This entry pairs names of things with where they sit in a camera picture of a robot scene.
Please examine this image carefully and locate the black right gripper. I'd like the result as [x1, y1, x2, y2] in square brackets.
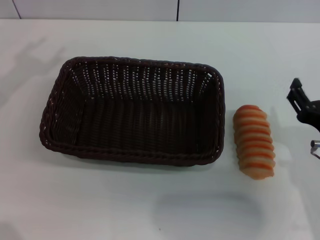
[286, 77, 320, 129]

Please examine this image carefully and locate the dark brown woven basket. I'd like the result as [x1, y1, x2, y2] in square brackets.
[38, 56, 227, 168]

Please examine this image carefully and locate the orange striped bread roll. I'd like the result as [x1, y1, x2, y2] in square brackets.
[232, 104, 277, 181]

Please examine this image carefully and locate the silver right arm cable plug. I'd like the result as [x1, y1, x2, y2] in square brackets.
[309, 139, 320, 160]

